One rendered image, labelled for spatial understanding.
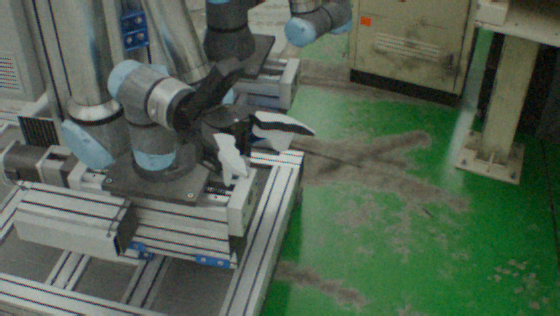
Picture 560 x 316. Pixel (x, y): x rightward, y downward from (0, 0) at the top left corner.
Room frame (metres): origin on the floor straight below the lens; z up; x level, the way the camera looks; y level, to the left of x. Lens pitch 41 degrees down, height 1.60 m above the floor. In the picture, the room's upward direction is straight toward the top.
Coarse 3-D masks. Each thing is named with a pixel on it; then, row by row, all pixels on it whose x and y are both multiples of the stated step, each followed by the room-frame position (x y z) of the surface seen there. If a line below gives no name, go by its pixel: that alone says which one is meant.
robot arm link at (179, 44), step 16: (144, 0) 0.94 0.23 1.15; (160, 0) 0.94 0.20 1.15; (176, 0) 0.95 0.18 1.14; (160, 16) 0.93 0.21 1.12; (176, 16) 0.93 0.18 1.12; (160, 32) 0.92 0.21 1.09; (176, 32) 0.92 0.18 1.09; (192, 32) 0.94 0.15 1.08; (160, 48) 0.93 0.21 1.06; (176, 48) 0.91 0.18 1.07; (192, 48) 0.92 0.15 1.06; (176, 64) 0.91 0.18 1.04; (192, 64) 0.91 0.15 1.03; (208, 64) 0.94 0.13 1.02; (192, 80) 0.90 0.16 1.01
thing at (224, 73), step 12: (228, 60) 0.72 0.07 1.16; (216, 72) 0.71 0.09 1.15; (228, 72) 0.70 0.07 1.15; (240, 72) 0.72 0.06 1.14; (204, 84) 0.72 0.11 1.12; (216, 84) 0.70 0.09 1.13; (228, 84) 0.71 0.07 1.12; (192, 96) 0.73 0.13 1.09; (204, 96) 0.71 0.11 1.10; (216, 96) 0.72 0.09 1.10; (192, 108) 0.72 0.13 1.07; (204, 108) 0.72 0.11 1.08
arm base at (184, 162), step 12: (192, 144) 1.02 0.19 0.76; (132, 156) 1.00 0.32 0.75; (180, 156) 0.97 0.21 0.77; (192, 156) 1.00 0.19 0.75; (144, 168) 0.96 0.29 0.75; (168, 168) 0.95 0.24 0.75; (180, 168) 0.96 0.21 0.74; (192, 168) 0.99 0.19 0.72; (156, 180) 0.94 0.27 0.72; (168, 180) 0.95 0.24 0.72
